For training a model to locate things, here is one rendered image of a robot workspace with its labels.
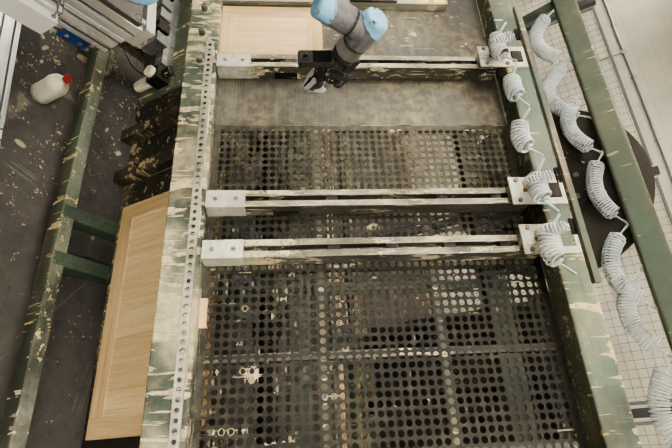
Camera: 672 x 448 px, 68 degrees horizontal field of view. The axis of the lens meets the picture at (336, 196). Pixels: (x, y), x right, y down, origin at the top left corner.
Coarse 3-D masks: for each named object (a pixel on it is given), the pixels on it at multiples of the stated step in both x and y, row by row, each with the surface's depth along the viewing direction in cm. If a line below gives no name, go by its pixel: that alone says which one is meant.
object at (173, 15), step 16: (160, 0) 194; (176, 0) 205; (160, 16) 190; (176, 16) 202; (160, 32) 187; (176, 32) 199; (144, 48) 188; (160, 48) 188; (176, 48) 194; (144, 64) 202; (160, 64) 187; (176, 64) 190; (144, 80) 185; (160, 80) 183; (176, 80) 186; (144, 96) 193
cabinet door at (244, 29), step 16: (224, 16) 203; (240, 16) 204; (256, 16) 205; (272, 16) 205; (288, 16) 206; (304, 16) 206; (224, 32) 199; (240, 32) 200; (256, 32) 201; (272, 32) 202; (288, 32) 202; (304, 32) 203; (320, 32) 203; (224, 48) 196; (240, 48) 197; (256, 48) 197; (272, 48) 198; (288, 48) 198; (304, 48) 199; (320, 48) 199
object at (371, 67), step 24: (480, 48) 193; (240, 72) 188; (264, 72) 189; (288, 72) 190; (360, 72) 192; (384, 72) 192; (408, 72) 193; (432, 72) 194; (456, 72) 194; (480, 72) 195
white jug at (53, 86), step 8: (40, 80) 216; (48, 80) 212; (56, 80) 212; (64, 80) 212; (32, 88) 216; (40, 88) 214; (48, 88) 212; (56, 88) 213; (64, 88) 215; (32, 96) 217; (40, 96) 216; (48, 96) 216; (56, 96) 217
